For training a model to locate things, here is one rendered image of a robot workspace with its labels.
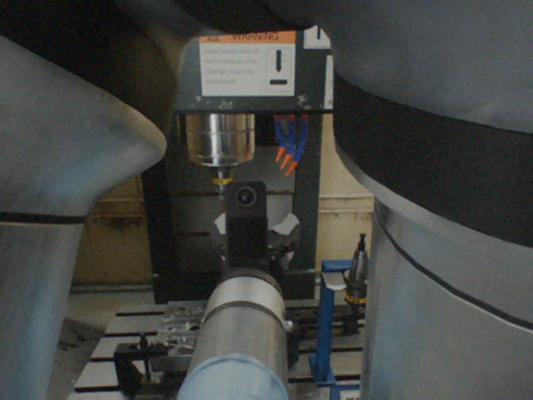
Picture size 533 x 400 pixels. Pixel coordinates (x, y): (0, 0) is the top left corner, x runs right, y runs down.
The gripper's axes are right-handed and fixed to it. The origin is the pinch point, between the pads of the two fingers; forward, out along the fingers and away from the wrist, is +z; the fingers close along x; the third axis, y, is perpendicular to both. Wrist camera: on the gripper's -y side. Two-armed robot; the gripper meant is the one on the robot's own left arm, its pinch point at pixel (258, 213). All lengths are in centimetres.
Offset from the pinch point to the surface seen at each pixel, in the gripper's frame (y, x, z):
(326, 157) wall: 16, 27, 118
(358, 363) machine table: 55, 26, 28
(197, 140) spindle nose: -6.8, -14.3, 25.5
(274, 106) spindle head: -14.8, 2.3, 13.0
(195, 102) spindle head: -15.5, -11.2, 11.8
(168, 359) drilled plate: 47, -24, 19
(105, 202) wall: 38, -81, 109
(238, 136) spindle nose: -7.6, -5.6, 26.1
